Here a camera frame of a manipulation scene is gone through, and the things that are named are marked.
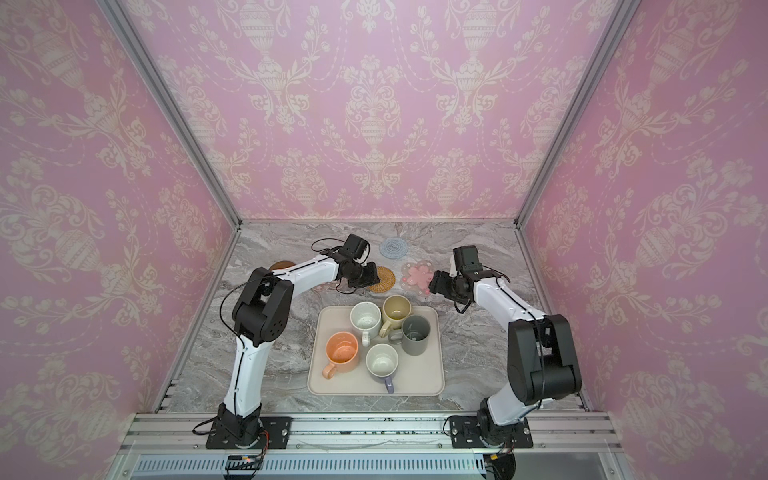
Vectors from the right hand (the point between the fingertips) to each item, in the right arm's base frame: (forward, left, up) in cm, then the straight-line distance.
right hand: (440, 286), depth 93 cm
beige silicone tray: (-24, +8, -8) cm, 26 cm away
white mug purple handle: (-20, +19, -7) cm, 28 cm away
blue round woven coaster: (+23, +14, -7) cm, 28 cm away
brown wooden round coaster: (+16, +55, -6) cm, 57 cm away
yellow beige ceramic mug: (-4, +14, -5) cm, 16 cm away
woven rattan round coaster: (+8, +17, -7) cm, 20 cm away
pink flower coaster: (+10, +6, -8) cm, 14 cm away
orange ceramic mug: (-16, +31, -7) cm, 35 cm away
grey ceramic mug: (-13, +9, -4) cm, 16 cm away
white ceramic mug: (-7, +24, -6) cm, 25 cm away
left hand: (+6, +19, -5) cm, 21 cm away
